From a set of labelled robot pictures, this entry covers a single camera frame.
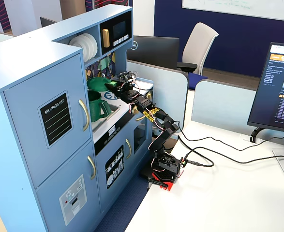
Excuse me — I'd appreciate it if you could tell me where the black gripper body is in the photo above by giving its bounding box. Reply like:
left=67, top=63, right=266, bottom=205
left=117, top=82, right=140, bottom=102

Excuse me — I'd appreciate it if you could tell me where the green plastic plate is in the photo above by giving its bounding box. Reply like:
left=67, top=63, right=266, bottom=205
left=87, top=76, right=119, bottom=92

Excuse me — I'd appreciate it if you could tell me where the yellow beam on arm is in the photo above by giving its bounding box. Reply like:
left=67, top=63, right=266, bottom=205
left=142, top=108, right=160, bottom=120

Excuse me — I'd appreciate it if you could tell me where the black and red robot base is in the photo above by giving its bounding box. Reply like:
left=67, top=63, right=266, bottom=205
left=138, top=154, right=185, bottom=192

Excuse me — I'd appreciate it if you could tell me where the patterned backsplash panel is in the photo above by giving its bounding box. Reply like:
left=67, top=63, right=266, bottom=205
left=85, top=52, right=116, bottom=82

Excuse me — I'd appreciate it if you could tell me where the green plastic mug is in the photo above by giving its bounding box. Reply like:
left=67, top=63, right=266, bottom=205
left=87, top=89, right=112, bottom=123

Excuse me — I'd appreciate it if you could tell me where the toy kitchen sink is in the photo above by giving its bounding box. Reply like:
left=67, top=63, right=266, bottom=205
left=92, top=102, right=122, bottom=132

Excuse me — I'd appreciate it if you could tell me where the light blue desk divider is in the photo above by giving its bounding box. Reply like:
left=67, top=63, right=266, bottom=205
left=126, top=59, right=189, bottom=131
left=191, top=79, right=263, bottom=127

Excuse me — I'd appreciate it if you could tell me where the white toy plate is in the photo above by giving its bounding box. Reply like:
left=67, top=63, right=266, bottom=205
left=75, top=34, right=96, bottom=61
left=68, top=36, right=89, bottom=62
left=81, top=33, right=99, bottom=58

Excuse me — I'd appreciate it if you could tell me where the black Dell monitor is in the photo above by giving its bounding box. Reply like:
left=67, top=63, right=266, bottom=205
left=126, top=35, right=180, bottom=71

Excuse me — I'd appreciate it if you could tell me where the black toy microwave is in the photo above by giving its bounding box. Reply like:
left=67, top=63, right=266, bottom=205
left=99, top=11, right=133, bottom=56

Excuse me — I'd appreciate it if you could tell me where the black shopping list sticker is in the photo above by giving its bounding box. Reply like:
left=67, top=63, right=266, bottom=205
left=40, top=92, right=74, bottom=147

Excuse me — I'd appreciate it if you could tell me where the blue seat cushion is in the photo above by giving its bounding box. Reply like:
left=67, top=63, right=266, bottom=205
left=187, top=72, right=209, bottom=90

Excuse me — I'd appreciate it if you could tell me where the black dishwasher picture sticker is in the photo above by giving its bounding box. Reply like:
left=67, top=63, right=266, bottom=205
left=105, top=144, right=125, bottom=189

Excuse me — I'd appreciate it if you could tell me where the brown wooden cabinet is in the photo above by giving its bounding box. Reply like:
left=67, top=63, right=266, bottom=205
left=59, top=0, right=86, bottom=21

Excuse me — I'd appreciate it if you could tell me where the white office chair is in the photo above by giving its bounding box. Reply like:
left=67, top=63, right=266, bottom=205
left=177, top=22, right=219, bottom=76

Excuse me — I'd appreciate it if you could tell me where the dark background monitor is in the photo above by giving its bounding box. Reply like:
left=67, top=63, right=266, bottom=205
left=39, top=16, right=58, bottom=29

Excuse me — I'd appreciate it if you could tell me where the blue toy kitchen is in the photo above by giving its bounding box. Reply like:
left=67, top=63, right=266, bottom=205
left=0, top=4, right=155, bottom=232

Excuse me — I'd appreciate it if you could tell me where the black table clamp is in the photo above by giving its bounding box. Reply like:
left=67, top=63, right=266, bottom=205
left=146, top=177, right=168, bottom=189

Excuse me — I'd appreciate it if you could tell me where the grey ice dispenser sticker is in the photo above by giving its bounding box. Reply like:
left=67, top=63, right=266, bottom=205
left=59, top=174, right=88, bottom=227

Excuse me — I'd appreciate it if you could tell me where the whiteboard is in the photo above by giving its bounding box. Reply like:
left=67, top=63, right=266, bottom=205
left=181, top=0, right=284, bottom=23

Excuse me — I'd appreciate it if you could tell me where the large lit monitor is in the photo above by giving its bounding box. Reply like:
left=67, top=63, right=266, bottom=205
left=247, top=42, right=284, bottom=135

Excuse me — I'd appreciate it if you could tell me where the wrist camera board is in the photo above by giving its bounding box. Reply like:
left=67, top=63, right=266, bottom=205
left=118, top=71, right=137, bottom=83

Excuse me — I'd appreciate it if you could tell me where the gold fridge door handle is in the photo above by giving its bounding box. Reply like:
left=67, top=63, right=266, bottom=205
left=78, top=99, right=90, bottom=132

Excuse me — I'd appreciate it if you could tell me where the gold microwave handle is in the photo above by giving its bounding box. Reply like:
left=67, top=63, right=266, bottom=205
left=102, top=29, right=110, bottom=48

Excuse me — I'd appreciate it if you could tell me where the gold dishwasher handle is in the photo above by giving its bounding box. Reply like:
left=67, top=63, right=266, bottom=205
left=125, top=139, right=133, bottom=160

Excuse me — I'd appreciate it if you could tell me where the gold freezer door handle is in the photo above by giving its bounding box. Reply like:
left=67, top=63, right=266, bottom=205
left=87, top=155, right=97, bottom=180

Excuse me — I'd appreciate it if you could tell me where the black camera cable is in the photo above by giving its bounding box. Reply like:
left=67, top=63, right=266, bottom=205
left=174, top=120, right=284, bottom=152

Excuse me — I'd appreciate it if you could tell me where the black power cable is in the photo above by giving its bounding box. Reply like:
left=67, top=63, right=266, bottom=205
left=179, top=135, right=284, bottom=168

